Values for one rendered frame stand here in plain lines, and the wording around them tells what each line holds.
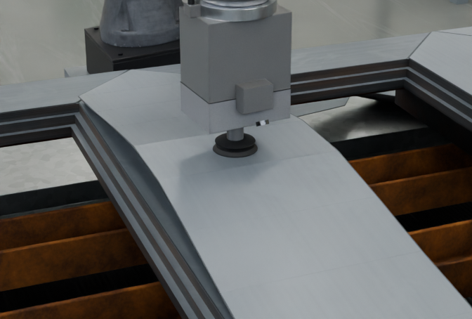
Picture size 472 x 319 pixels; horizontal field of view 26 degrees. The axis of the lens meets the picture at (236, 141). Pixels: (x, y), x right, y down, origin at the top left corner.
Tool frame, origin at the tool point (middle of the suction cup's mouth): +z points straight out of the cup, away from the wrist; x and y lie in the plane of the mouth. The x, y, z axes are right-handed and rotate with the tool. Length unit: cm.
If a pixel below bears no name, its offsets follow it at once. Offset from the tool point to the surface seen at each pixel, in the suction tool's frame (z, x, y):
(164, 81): 2.5, 29.2, 5.0
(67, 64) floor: 90, 277, 69
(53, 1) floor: 90, 363, 90
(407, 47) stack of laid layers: 3.3, 28.1, 40.6
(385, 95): 16, 42, 48
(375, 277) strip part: 1.4, -22.2, 1.3
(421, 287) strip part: 1.6, -24.6, 4.0
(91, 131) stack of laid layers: 4.3, 22.3, -6.9
